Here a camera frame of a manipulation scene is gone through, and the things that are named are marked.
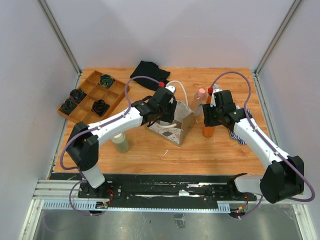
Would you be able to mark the grey slotted cable duct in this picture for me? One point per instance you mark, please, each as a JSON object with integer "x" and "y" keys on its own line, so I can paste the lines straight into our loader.
{"x": 90, "y": 205}

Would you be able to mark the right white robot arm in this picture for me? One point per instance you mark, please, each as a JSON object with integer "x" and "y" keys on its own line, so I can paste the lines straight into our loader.
{"x": 283, "y": 174}

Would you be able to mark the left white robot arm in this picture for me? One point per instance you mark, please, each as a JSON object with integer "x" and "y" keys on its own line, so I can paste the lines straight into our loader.
{"x": 85, "y": 140}

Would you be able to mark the clear bottle pink cap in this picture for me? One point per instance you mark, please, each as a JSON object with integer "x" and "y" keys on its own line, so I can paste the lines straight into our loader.
{"x": 198, "y": 100}

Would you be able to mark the cream bottle white cap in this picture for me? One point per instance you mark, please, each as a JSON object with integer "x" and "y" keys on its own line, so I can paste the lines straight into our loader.
{"x": 121, "y": 142}

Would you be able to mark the printed canvas tote bag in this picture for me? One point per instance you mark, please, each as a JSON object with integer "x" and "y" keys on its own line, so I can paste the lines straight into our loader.
{"x": 182, "y": 123}

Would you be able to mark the white bottle grey cap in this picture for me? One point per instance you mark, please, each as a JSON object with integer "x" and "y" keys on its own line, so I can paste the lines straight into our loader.
{"x": 166, "y": 125}

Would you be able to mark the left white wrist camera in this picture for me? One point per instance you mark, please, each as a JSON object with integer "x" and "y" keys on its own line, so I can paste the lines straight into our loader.
{"x": 171, "y": 88}

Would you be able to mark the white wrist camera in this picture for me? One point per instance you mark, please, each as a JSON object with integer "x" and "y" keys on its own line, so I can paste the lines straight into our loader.
{"x": 215, "y": 89}
{"x": 171, "y": 88}

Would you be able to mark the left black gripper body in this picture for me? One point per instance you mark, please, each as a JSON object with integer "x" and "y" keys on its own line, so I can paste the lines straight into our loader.
{"x": 166, "y": 114}

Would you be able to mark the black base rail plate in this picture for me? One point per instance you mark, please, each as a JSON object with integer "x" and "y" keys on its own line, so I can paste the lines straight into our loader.
{"x": 152, "y": 190}

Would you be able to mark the orange bottle dark cap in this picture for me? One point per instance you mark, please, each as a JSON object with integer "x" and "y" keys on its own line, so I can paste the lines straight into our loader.
{"x": 208, "y": 131}

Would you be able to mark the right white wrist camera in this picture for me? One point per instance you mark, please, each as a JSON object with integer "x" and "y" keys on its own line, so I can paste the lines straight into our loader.
{"x": 215, "y": 89}

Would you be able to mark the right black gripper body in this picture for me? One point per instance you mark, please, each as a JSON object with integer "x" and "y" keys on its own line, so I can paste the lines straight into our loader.
{"x": 212, "y": 115}

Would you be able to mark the blue striped folded cloth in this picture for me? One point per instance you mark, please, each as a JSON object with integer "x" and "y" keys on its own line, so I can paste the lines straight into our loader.
{"x": 240, "y": 124}

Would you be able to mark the wooden compartment tray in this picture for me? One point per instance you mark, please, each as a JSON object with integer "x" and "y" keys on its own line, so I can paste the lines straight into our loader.
{"x": 94, "y": 92}

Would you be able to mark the black folded cloth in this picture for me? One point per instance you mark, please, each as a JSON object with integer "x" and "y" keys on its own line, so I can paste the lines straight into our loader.
{"x": 151, "y": 70}

